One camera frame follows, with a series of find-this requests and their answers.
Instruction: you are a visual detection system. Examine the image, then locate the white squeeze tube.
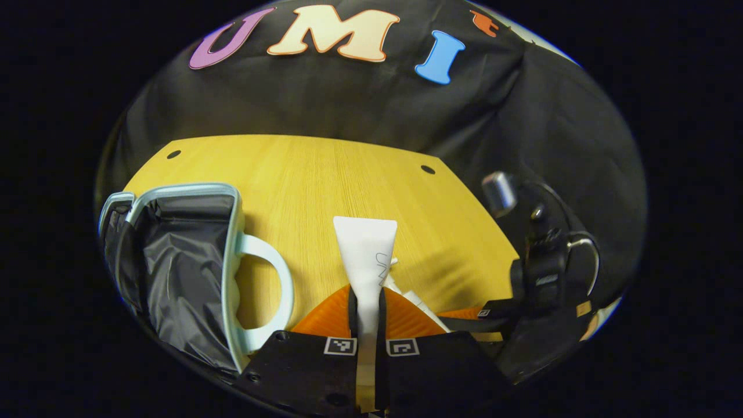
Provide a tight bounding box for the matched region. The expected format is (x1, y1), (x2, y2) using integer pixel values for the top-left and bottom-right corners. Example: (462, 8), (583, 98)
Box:
(333, 216), (399, 414)

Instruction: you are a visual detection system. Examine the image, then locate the grey cable loop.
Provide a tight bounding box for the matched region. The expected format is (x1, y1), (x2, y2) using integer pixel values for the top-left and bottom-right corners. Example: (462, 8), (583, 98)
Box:
(566, 231), (601, 298)

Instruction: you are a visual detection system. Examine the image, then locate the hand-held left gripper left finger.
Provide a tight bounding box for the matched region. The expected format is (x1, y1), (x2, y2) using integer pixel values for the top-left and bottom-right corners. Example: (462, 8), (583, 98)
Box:
(235, 284), (359, 416)

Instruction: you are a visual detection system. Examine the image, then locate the light blue small suitcase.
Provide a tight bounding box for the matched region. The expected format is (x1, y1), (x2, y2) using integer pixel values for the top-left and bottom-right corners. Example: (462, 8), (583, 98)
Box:
(98, 182), (295, 375)

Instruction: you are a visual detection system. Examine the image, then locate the black backdrop cloth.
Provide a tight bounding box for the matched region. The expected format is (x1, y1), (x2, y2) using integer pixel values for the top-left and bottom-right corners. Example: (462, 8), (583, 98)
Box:
(96, 0), (648, 326)

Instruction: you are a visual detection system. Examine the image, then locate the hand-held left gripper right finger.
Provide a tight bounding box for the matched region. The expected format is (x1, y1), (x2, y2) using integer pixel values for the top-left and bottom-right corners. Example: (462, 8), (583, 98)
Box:
(376, 287), (515, 416)

